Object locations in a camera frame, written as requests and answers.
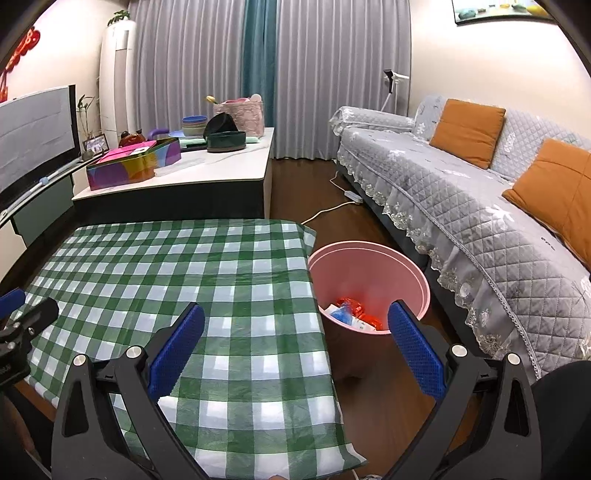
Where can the orange cushion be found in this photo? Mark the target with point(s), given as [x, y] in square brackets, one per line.
[554, 184]
[466, 131]

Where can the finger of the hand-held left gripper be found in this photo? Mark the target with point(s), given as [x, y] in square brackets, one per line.
[10, 301]
[37, 316]

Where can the white coffee table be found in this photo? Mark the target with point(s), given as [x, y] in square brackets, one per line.
[221, 166]

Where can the leafy plant on air conditioner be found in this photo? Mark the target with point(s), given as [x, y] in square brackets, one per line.
[119, 18]

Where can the grey television cabinet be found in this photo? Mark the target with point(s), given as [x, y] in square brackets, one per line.
[37, 212]

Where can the dark round tin lid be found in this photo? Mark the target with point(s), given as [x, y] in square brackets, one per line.
[220, 122]

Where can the dark green round bowl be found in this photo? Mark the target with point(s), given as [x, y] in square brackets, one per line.
[226, 142]

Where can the red wall decoration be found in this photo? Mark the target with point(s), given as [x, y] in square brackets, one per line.
[23, 46]

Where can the pink lace basket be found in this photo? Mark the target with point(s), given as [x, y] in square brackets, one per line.
[247, 115]

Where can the green checked tablecloth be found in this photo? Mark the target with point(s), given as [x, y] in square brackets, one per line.
[184, 267]

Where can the white power strip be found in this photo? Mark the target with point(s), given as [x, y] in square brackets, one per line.
[353, 197]

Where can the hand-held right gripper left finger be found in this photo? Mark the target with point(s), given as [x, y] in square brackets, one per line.
[178, 350]

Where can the grey curtain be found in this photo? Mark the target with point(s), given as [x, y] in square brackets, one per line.
[184, 55]
[341, 69]

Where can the teal curtain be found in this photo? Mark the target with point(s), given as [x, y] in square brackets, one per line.
[259, 55]

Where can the green potted plant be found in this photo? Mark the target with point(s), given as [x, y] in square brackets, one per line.
[85, 108]

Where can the small photo frame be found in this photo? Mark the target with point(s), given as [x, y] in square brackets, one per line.
[94, 146]

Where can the white standing air conditioner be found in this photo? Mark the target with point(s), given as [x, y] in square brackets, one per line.
[117, 69]

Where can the pink plastic bin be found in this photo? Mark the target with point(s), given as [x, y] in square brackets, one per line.
[369, 272]

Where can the brown teapot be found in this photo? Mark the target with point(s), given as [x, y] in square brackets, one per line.
[131, 138]

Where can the flat screen television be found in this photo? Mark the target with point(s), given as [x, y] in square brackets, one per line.
[32, 134]

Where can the stack of coloured bowls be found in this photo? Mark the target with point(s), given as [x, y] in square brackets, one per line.
[194, 125]

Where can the light green tray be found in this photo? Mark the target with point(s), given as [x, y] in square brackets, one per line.
[189, 143]

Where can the multicoloured box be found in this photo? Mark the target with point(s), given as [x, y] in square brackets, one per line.
[124, 173]

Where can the grey quilted sofa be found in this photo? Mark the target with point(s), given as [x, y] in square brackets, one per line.
[438, 184]

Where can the framed wall picture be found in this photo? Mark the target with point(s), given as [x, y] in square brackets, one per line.
[498, 10]

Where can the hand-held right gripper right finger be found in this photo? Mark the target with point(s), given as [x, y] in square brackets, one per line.
[415, 350]

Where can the purple plastic container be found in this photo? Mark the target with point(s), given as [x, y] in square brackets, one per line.
[159, 133]

